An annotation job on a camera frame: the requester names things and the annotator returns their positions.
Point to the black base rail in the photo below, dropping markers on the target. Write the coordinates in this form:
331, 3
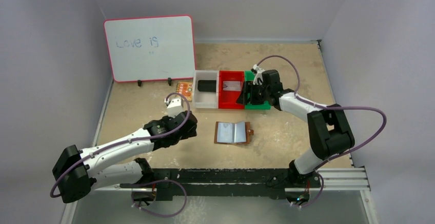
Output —
272, 183

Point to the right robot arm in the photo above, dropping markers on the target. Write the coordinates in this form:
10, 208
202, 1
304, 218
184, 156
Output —
329, 131

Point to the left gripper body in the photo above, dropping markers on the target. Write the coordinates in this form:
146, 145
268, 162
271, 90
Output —
191, 133

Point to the green plastic bin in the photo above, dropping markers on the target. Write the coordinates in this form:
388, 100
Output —
249, 76

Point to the pink framed whiteboard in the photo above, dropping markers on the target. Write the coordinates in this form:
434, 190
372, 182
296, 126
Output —
151, 48

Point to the silver card in red bin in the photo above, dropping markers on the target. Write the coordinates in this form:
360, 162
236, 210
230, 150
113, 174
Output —
232, 86

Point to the brown leather card holder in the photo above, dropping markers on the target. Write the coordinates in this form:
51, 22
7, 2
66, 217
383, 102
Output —
233, 133

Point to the black card in white bin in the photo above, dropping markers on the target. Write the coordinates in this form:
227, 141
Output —
206, 85

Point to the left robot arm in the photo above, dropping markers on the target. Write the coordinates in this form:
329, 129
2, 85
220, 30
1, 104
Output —
77, 172

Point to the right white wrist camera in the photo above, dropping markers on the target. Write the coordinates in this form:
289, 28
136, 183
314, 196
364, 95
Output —
257, 71

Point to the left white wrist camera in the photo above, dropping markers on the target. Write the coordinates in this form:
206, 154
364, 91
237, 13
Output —
174, 106

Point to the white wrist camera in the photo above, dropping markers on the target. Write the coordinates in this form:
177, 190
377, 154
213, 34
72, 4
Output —
257, 71
174, 106

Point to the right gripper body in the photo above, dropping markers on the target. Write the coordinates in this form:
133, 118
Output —
253, 93

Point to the orange patterned card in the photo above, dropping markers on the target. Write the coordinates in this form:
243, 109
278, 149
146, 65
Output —
186, 89

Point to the white plastic bin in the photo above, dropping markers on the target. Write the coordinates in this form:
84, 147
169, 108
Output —
205, 100

